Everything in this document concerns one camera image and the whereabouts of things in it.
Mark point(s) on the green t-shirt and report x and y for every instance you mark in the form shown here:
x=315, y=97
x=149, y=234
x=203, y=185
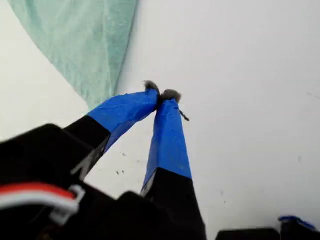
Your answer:
x=75, y=37

